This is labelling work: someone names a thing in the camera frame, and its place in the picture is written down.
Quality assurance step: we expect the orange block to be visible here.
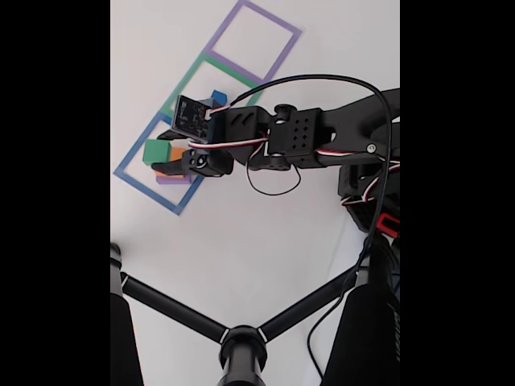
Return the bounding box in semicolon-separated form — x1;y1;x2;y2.
153;146;190;179

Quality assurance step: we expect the green cube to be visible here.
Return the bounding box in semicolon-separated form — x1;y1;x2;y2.
142;139;171;165

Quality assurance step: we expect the large purple block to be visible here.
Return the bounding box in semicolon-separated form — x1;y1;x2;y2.
155;172;194;186

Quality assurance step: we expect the small blue cube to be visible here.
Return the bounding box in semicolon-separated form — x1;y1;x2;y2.
200;89;229;109

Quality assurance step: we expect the purple tape square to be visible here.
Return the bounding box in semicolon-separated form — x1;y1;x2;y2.
204;0;303;88

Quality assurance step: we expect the blue tape square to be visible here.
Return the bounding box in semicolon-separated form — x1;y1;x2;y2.
113;112;204;216

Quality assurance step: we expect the green tape square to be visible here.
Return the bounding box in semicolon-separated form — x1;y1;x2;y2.
160;51;265;117

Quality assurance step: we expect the red clamp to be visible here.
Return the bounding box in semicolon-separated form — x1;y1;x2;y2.
376;214;401;239

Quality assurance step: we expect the black tripod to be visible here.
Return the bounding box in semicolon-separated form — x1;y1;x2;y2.
110;240;401;386

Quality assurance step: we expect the blue camera circuit board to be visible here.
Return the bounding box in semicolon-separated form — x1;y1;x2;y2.
171;94;220;145

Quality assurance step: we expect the red white servo cable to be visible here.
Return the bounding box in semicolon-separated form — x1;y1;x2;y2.
340;160;401;208
187;103;377;160

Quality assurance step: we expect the thin black looped cable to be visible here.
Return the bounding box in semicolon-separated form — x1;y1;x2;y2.
245;140;302;197

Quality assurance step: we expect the long black cable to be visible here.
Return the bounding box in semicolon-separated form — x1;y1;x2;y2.
233;74;394;379

